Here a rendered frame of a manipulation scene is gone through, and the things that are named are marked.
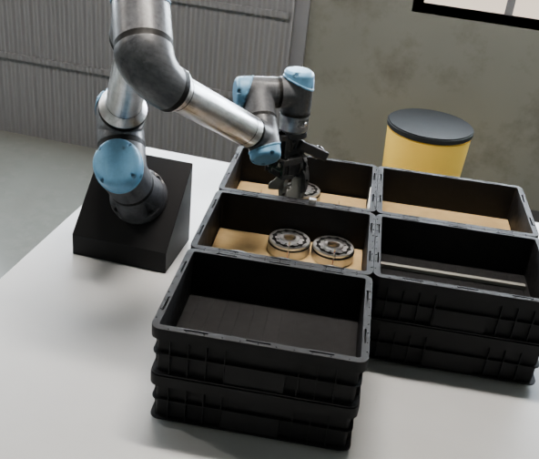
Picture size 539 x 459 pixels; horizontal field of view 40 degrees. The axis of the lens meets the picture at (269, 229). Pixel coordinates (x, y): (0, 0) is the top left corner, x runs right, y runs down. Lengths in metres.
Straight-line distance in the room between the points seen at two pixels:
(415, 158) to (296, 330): 1.89
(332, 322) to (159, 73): 0.63
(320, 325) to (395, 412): 0.24
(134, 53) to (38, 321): 0.68
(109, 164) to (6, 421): 0.62
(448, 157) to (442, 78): 0.58
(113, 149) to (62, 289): 0.37
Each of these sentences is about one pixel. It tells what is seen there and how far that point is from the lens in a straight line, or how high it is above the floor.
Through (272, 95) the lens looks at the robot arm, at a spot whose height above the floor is 1.18.
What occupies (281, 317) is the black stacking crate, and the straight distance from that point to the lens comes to 1.60.
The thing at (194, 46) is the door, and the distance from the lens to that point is 4.00.
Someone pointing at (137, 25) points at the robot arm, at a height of 1.39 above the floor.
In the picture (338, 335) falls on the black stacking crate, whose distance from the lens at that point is 1.58.
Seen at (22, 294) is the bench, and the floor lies 0.70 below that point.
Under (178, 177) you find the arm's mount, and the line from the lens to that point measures 1.99.
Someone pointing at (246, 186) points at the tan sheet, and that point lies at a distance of 2.14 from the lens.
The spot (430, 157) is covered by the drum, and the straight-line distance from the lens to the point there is 3.35.
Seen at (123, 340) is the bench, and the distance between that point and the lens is 1.73.
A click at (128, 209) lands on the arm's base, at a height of 0.86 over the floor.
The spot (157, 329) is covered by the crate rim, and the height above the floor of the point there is 0.93.
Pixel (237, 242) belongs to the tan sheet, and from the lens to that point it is 1.85.
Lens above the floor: 1.75
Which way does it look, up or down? 29 degrees down
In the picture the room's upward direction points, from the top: 6 degrees clockwise
